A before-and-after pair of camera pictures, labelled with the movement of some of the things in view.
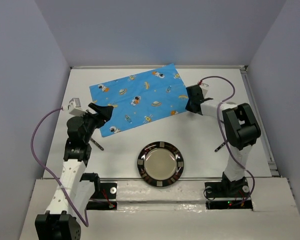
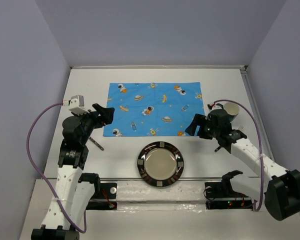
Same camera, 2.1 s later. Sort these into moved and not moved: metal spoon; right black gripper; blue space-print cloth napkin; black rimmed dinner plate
Moved: right black gripper; blue space-print cloth napkin
Not moved: black rimmed dinner plate; metal spoon
